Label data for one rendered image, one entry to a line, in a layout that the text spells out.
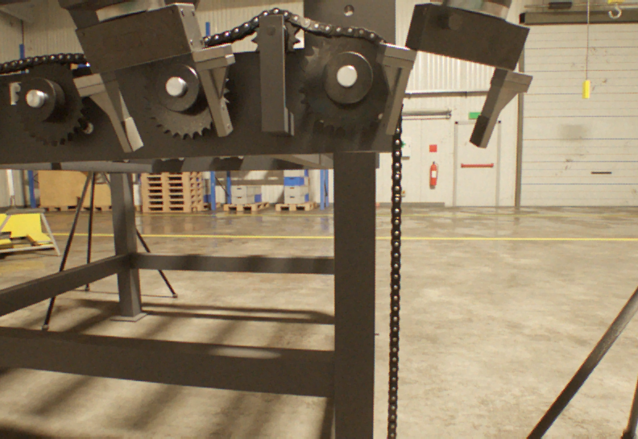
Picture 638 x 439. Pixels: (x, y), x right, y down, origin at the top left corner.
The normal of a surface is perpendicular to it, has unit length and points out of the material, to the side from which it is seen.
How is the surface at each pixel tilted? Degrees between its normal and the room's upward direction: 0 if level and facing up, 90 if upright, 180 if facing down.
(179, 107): 90
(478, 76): 90
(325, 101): 90
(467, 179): 90
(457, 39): 113
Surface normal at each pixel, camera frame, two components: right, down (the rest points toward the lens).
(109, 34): -0.07, 0.50
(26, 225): 0.71, 0.07
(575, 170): -0.14, 0.11
